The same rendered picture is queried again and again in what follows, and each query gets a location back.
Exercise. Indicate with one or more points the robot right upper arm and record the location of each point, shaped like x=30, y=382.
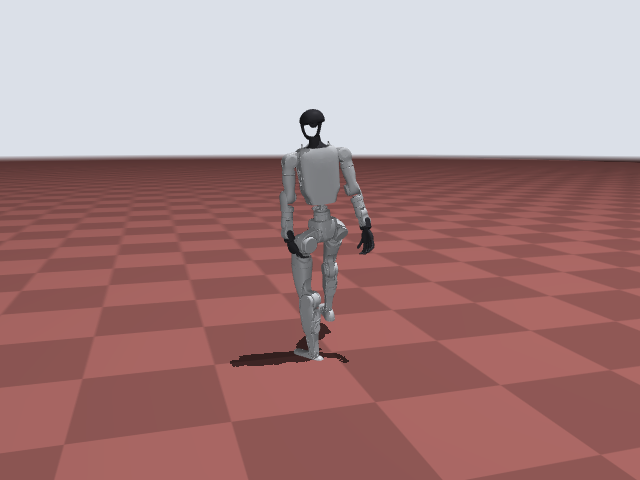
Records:
x=345, y=159

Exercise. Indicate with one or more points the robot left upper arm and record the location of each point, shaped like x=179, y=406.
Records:
x=289, y=162

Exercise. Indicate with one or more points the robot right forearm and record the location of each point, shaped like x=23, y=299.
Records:
x=359, y=207

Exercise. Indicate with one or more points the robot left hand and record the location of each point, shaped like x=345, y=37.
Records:
x=293, y=248

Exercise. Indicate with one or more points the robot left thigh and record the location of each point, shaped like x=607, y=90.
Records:
x=302, y=267

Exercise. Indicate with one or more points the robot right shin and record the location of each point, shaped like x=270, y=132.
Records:
x=329, y=288

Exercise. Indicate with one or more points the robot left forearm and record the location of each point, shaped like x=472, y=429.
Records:
x=286, y=215

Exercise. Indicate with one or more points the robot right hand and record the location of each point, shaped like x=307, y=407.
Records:
x=367, y=238

